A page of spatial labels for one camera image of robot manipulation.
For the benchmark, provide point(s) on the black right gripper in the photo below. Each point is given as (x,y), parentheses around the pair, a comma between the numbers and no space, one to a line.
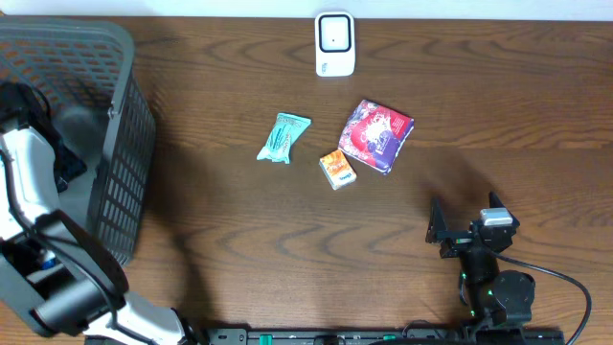
(457,241)

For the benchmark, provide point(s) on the red purple snack packet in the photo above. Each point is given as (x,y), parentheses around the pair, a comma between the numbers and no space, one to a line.
(375,134)

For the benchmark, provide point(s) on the orange tissue pack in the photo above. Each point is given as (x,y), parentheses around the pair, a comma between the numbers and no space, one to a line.
(337,169)

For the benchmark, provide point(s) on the teal wipes packet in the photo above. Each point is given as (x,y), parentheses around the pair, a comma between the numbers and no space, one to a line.
(286,131)

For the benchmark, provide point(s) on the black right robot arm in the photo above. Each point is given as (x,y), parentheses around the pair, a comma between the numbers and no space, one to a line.
(501,298)

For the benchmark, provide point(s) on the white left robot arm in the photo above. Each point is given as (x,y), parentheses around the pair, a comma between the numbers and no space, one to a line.
(68,225)

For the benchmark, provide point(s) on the grey plastic basket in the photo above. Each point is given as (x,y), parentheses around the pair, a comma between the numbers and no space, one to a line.
(85,71)

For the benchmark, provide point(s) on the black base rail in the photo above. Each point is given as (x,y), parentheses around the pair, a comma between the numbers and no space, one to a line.
(417,334)

